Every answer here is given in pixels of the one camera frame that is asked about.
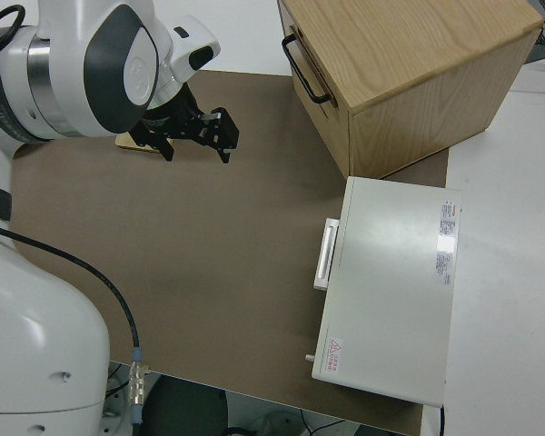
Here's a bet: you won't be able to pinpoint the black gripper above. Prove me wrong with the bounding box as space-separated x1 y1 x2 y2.
134 88 240 166

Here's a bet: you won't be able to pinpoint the wooden mug tree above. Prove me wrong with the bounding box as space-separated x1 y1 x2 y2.
114 133 173 156

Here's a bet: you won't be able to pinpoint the brown table mat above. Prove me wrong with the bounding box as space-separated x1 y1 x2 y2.
8 67 451 436

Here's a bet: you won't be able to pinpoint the white toaster oven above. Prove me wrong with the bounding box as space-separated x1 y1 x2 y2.
302 175 463 407

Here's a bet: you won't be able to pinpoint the wooden drawer cabinet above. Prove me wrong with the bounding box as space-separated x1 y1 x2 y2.
277 0 545 181

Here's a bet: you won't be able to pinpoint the black cabinet drawer handle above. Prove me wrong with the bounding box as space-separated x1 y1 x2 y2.
281 35 332 104

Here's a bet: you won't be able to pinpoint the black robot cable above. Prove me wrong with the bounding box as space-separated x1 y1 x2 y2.
0 4 26 46

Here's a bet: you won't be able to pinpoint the black cable with metal connector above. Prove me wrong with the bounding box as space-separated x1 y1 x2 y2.
0 219 149 431

